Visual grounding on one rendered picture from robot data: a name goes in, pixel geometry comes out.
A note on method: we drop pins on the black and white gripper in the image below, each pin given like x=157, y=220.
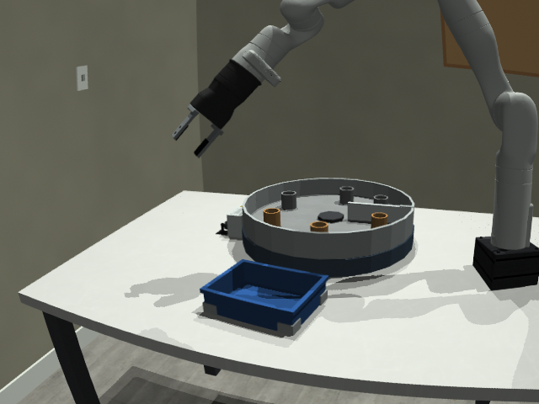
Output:
x=229, y=88

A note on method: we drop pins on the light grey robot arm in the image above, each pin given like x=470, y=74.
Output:
x=513, y=210

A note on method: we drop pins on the blue square tray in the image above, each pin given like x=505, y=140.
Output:
x=243, y=291

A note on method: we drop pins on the bronze ring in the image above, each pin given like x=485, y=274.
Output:
x=272, y=216
x=319, y=226
x=376, y=222

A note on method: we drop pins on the grey metal ring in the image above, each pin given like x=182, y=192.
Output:
x=381, y=199
x=288, y=200
x=346, y=195

